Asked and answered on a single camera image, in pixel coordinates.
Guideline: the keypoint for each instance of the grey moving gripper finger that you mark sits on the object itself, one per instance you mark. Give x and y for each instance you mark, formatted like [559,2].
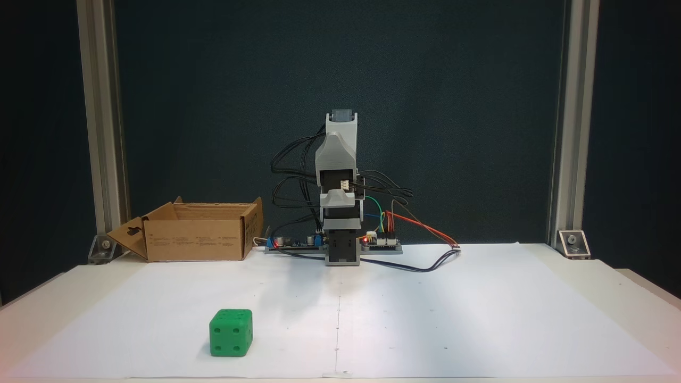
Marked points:
[359,206]

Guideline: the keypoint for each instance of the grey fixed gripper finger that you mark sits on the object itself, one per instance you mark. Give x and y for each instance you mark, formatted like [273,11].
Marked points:
[338,198]

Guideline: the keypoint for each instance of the green dice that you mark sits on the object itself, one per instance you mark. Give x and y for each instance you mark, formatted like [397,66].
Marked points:
[231,335]

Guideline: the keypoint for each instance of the grey black Koch robot arm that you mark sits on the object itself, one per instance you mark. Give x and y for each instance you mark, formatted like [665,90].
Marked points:
[340,154]

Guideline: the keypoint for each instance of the blue circuit board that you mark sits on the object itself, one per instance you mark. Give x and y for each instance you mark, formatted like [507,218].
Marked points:
[298,242]

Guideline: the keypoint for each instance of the large white paper sheet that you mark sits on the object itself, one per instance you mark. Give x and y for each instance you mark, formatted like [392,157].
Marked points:
[452,319]

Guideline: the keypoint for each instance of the brown cardboard box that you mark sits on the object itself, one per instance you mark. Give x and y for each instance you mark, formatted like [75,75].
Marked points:
[197,242]

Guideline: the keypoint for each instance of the grey board mount plate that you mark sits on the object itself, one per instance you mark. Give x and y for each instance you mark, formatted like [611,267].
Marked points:
[383,251]

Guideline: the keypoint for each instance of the metal corner bracket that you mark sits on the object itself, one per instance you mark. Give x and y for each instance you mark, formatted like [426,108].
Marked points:
[573,243]
[106,246]

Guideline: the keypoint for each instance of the aluminium frame post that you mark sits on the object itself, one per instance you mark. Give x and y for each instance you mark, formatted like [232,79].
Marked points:
[101,133]
[574,133]

